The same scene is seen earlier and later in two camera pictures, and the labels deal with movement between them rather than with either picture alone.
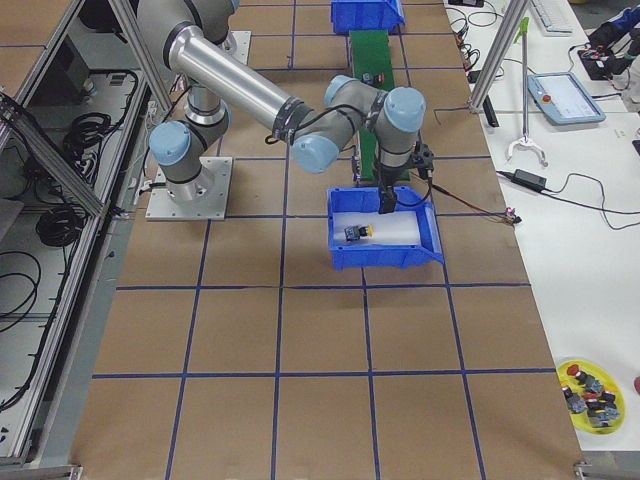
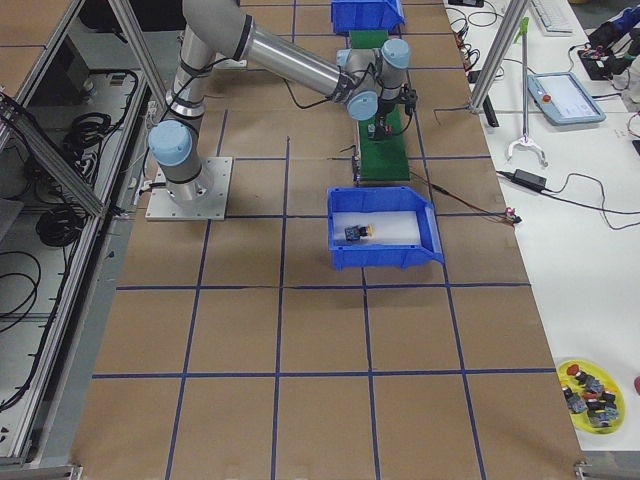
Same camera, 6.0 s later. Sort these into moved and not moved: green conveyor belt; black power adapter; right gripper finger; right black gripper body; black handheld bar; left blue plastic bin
Moved: right black gripper body; right gripper finger
Not moved: green conveyor belt; left blue plastic bin; black power adapter; black handheld bar
